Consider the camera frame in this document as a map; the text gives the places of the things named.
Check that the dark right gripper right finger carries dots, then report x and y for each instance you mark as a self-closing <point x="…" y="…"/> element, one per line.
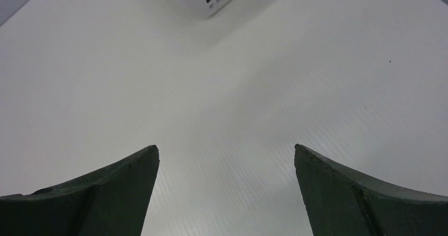
<point x="343" y="201"/>

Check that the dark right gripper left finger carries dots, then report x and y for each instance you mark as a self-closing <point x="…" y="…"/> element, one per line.
<point x="112" y="200"/>

